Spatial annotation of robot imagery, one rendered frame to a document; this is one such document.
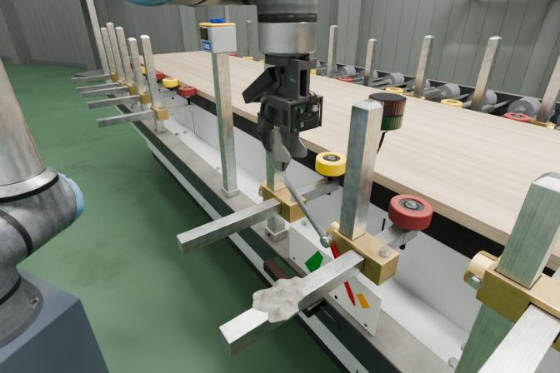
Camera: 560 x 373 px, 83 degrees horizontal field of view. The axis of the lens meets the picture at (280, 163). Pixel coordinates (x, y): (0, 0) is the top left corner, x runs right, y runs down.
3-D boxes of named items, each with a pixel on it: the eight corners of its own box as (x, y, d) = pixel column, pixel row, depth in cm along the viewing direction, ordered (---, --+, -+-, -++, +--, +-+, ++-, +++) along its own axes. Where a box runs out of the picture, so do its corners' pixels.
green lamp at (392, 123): (387, 133, 50) (388, 120, 49) (357, 123, 54) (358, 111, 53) (408, 126, 53) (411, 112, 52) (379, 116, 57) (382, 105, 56)
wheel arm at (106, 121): (100, 129, 136) (97, 120, 135) (98, 127, 139) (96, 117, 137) (195, 111, 159) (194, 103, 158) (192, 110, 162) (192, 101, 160)
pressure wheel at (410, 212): (407, 267, 62) (418, 219, 57) (374, 245, 68) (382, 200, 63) (429, 251, 66) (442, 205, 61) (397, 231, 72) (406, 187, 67)
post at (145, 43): (159, 138, 158) (141, 35, 136) (157, 136, 160) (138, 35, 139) (166, 136, 159) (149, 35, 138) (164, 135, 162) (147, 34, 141)
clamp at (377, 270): (377, 287, 55) (382, 265, 52) (324, 245, 64) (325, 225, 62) (397, 272, 58) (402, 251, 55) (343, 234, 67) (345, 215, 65)
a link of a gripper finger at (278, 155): (283, 185, 55) (283, 135, 51) (264, 172, 59) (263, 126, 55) (297, 180, 56) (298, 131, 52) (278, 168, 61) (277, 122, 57)
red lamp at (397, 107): (389, 117, 49) (391, 104, 48) (359, 109, 53) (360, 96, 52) (412, 111, 52) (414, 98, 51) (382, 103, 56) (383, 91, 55)
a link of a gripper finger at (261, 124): (262, 153, 55) (261, 104, 51) (257, 151, 56) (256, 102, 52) (283, 147, 58) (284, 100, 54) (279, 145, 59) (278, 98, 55)
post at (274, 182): (274, 242, 84) (272, 53, 63) (267, 236, 86) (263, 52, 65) (285, 237, 86) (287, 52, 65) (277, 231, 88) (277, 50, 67)
